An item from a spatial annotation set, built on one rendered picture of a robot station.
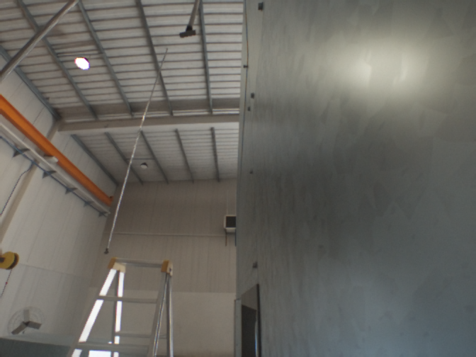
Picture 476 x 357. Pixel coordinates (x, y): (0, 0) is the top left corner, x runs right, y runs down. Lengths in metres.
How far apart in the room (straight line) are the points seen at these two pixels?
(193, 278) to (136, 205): 4.82
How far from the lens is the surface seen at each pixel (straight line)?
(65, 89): 9.14
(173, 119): 8.29
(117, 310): 1.71
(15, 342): 3.73
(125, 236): 12.16
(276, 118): 0.18
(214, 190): 11.88
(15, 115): 8.35
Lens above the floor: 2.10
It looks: 30 degrees up
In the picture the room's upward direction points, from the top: straight up
